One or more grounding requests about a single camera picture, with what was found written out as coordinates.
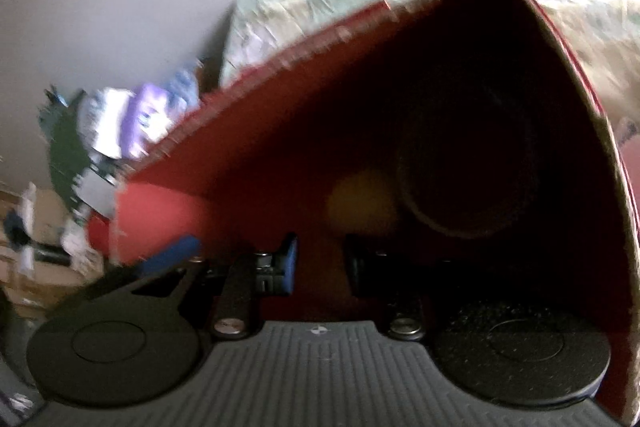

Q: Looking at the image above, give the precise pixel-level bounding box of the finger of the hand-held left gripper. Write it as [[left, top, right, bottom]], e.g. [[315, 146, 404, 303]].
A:
[[142, 234, 202, 275]]

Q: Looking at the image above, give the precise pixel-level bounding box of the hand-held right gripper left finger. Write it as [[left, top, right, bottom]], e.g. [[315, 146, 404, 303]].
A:
[[70, 234, 299, 340]]

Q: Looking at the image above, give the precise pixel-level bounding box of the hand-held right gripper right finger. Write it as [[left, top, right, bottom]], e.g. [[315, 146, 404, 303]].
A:
[[346, 237, 501, 338]]

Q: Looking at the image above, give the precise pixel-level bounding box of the orange ball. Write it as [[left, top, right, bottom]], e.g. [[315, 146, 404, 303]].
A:
[[326, 172, 401, 238]]

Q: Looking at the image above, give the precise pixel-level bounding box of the grey tape roll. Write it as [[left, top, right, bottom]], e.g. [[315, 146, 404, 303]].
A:
[[397, 72, 543, 240]]

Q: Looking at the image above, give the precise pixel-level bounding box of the large red cardboard box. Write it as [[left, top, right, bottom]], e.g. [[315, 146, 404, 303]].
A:
[[112, 0, 640, 425]]

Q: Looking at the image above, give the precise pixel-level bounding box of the red plush toy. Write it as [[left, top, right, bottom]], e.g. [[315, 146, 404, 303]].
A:
[[87, 212, 118, 258]]

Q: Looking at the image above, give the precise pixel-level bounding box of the white rounded square pad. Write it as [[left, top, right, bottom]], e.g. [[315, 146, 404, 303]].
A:
[[77, 177, 118, 215]]

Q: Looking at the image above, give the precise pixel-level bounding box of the pile of cardboard boxes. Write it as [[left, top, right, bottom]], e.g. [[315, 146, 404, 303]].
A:
[[0, 187, 86, 308]]

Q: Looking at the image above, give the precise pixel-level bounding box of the purple tissue pack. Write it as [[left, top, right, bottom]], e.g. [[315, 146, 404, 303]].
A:
[[127, 82, 173, 158]]

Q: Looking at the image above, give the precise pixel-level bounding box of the dark green felt piece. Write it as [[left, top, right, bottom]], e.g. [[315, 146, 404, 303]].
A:
[[47, 89, 101, 208]]

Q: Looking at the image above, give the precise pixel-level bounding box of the pink plush rabbit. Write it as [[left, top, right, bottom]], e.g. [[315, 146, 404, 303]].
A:
[[617, 117, 640, 158]]

